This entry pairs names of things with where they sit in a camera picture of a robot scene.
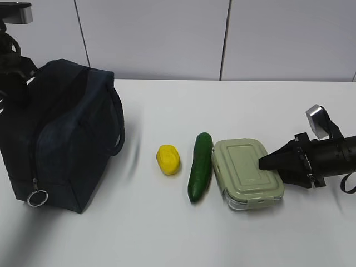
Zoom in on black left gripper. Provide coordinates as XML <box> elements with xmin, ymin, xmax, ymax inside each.
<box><xmin>1</xmin><ymin>55</ymin><xmax>38</xmax><ymax>105</ymax></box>

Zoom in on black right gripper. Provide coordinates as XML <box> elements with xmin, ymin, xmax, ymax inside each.
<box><xmin>259</xmin><ymin>132</ymin><xmax>326</xmax><ymax>189</ymax></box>

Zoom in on green lidded glass container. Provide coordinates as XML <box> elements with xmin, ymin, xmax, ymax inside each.
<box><xmin>211</xmin><ymin>138</ymin><xmax>284</xmax><ymax>211</ymax></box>

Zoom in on navy blue lunch bag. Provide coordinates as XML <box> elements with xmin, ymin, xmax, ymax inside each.
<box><xmin>1</xmin><ymin>59</ymin><xmax>125</xmax><ymax>214</ymax></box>

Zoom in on green cucumber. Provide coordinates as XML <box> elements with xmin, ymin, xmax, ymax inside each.
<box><xmin>187</xmin><ymin>132</ymin><xmax>213</xmax><ymax>204</ymax></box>

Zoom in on yellow lemon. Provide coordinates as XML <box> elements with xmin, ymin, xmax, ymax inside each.
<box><xmin>156</xmin><ymin>145</ymin><xmax>181</xmax><ymax>175</ymax></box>

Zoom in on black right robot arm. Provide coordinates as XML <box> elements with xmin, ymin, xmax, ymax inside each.
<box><xmin>259</xmin><ymin>133</ymin><xmax>355</xmax><ymax>189</ymax></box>

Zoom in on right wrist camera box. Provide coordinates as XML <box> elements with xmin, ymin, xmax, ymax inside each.
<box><xmin>305</xmin><ymin>104</ymin><xmax>344</xmax><ymax>140</ymax></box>

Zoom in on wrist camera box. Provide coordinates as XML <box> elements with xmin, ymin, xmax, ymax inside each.
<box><xmin>1</xmin><ymin>2</ymin><xmax>33</xmax><ymax>24</ymax></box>
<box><xmin>305</xmin><ymin>104</ymin><xmax>344</xmax><ymax>140</ymax></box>

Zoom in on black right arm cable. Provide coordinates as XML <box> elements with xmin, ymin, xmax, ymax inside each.
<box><xmin>339</xmin><ymin>172</ymin><xmax>356</xmax><ymax>194</ymax></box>

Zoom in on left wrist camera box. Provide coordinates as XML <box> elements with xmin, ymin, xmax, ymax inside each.
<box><xmin>1</xmin><ymin>2</ymin><xmax>33</xmax><ymax>24</ymax></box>

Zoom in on silver zipper pull ring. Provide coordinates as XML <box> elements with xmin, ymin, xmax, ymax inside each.
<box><xmin>27</xmin><ymin>177</ymin><xmax>49</xmax><ymax>208</ymax></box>

